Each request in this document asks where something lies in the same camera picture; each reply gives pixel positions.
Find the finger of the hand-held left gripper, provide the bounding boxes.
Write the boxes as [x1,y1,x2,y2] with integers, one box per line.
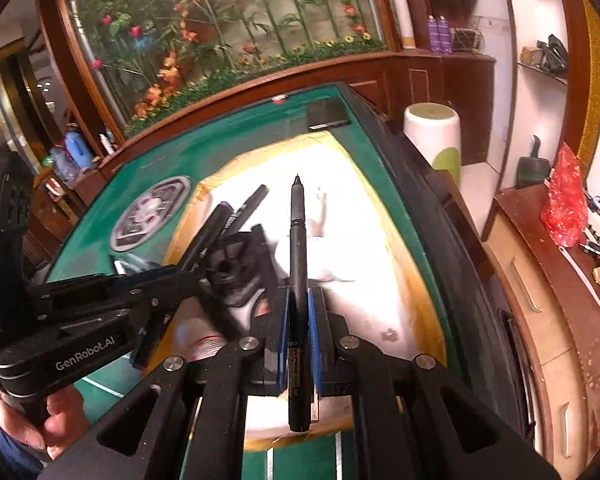
[27,265,203,321]
[40,300,181,368]

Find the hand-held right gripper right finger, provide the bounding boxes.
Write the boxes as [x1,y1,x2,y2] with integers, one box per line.
[307,287,561,480]

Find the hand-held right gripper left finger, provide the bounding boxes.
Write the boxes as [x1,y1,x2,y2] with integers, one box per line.
[40,287,290,480]

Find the black fine-tip pen rubber grip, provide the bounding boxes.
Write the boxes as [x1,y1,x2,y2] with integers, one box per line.
[286,174,313,433]

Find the black marker purple end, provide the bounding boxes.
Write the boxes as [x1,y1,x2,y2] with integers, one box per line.
[179,201,235,273]

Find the yellow pencil bag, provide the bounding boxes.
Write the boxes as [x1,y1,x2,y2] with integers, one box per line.
[145,135,448,453]

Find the person's left forearm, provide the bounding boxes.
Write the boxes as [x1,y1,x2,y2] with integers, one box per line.
[0,420,43,476]

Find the person's left hand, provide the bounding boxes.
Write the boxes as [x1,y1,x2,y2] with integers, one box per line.
[0,384,88,461]

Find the silver pens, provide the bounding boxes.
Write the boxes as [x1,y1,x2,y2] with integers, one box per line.
[109,252,158,276]

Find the grey round table console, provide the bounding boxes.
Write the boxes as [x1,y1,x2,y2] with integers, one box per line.
[110,176,193,252]

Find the white glue stick tube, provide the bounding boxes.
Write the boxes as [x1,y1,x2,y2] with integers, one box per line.
[172,317,231,361]

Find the black round plastic part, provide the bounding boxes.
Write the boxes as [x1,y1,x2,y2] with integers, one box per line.
[202,227,281,308]

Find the black table corner tray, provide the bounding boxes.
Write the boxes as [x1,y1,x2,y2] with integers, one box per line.
[307,99,351,131]

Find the wooden cabinet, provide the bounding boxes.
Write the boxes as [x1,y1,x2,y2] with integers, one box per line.
[482,185,600,461]

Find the white green round stool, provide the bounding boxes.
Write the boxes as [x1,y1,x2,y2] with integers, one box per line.
[402,102,462,186]

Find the artificial flower display window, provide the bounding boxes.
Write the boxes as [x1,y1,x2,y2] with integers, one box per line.
[55,0,396,136]

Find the dark green dustpan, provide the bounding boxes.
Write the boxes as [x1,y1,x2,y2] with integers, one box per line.
[517,135,551,191]

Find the red plastic bag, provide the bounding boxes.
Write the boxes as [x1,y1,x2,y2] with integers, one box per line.
[540,142,590,248]

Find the black tool on shelf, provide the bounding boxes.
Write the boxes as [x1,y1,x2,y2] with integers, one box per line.
[537,35,571,78]

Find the wire basket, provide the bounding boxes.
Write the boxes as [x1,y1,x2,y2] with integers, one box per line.
[452,25,483,53]

